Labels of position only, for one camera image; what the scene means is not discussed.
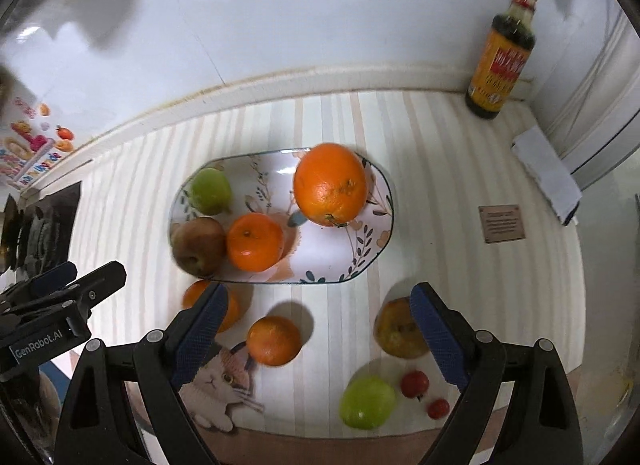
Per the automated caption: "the brown label patch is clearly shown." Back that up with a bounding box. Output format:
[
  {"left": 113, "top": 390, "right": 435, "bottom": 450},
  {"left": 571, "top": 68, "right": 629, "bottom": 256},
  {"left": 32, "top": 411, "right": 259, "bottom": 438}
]
[{"left": 478, "top": 204, "right": 526, "bottom": 244}]

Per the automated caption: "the black gas stove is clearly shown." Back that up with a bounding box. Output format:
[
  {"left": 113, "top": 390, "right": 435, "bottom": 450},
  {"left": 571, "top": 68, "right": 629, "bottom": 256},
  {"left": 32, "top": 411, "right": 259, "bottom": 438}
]
[{"left": 0, "top": 181, "right": 82, "bottom": 273}]

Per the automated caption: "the green apple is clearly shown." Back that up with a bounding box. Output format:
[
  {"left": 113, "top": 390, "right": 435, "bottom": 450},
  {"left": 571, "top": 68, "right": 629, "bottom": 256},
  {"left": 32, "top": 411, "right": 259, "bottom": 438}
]
[
  {"left": 340, "top": 376, "right": 397, "bottom": 430},
  {"left": 189, "top": 168, "right": 234, "bottom": 216}
]

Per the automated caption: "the oval floral plate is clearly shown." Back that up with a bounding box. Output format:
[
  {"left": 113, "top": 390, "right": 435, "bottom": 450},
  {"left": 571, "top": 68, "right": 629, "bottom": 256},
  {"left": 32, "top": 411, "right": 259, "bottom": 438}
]
[{"left": 167, "top": 146, "right": 395, "bottom": 286}]

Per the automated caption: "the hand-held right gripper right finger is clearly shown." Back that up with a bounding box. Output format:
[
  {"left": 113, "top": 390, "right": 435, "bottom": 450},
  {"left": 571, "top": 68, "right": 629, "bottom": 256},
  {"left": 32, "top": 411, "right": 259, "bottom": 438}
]
[{"left": 409, "top": 282, "right": 583, "bottom": 465}]

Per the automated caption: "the yellow-brown pear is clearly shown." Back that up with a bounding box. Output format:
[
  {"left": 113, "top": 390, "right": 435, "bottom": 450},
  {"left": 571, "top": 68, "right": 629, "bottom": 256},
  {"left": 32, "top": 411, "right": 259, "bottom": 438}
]
[{"left": 375, "top": 296, "right": 432, "bottom": 360}]

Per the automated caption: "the small orange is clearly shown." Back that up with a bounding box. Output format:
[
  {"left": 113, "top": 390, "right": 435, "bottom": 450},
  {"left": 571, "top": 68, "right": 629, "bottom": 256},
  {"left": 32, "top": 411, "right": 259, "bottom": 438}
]
[
  {"left": 226, "top": 212, "right": 286, "bottom": 273},
  {"left": 246, "top": 315, "right": 303, "bottom": 367},
  {"left": 181, "top": 279, "right": 241, "bottom": 333}
]

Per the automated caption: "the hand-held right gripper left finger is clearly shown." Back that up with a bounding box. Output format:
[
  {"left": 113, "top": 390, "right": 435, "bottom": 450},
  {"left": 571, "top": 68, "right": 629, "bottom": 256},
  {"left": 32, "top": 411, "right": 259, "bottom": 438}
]
[{"left": 52, "top": 282, "right": 229, "bottom": 465}]

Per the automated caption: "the large cherry tomato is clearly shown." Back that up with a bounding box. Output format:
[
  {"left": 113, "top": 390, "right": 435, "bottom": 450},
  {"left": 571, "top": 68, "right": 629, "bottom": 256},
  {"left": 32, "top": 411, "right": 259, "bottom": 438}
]
[{"left": 400, "top": 370, "right": 431, "bottom": 399}]

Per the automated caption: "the colourful wall sticker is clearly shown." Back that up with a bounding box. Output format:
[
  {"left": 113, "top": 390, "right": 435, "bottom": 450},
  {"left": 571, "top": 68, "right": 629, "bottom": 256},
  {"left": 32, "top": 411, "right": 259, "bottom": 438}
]
[{"left": 0, "top": 95, "right": 76, "bottom": 191}]

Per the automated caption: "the brown-red apple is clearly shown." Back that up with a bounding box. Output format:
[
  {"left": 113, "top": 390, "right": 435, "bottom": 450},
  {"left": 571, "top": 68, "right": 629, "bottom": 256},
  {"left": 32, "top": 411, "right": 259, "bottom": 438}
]
[{"left": 170, "top": 216, "right": 227, "bottom": 278}]

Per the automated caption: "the large orange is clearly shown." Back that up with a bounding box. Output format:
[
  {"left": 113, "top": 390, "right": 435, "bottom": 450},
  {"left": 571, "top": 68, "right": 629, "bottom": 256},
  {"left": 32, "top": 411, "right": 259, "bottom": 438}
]
[{"left": 292, "top": 142, "right": 369, "bottom": 227}]

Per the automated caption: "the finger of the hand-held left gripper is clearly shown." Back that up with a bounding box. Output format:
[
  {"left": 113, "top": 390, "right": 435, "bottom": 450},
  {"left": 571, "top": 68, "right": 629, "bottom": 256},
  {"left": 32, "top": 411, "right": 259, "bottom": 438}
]
[
  {"left": 15, "top": 261, "right": 127, "bottom": 319},
  {"left": 0, "top": 261, "right": 78, "bottom": 308}
]

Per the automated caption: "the striped tablecloth with cat print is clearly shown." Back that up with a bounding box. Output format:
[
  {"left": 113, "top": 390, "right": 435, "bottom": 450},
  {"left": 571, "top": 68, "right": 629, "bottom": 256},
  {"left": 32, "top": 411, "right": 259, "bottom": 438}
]
[{"left": 37, "top": 88, "right": 588, "bottom": 465}]

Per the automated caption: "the green apple on plate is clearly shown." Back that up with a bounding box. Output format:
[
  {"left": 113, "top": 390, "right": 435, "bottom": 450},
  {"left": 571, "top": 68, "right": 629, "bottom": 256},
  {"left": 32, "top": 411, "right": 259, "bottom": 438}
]
[{"left": 189, "top": 168, "right": 234, "bottom": 216}]

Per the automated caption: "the white folded paper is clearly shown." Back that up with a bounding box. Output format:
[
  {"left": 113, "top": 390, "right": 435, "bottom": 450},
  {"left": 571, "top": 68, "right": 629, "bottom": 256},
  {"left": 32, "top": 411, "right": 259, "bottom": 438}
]
[{"left": 511, "top": 126, "right": 583, "bottom": 226}]

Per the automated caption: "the dark sauce bottle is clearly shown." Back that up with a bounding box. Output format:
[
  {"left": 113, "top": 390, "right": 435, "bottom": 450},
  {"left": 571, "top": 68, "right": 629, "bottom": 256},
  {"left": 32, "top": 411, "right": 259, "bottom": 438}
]
[{"left": 465, "top": 0, "right": 543, "bottom": 120}]

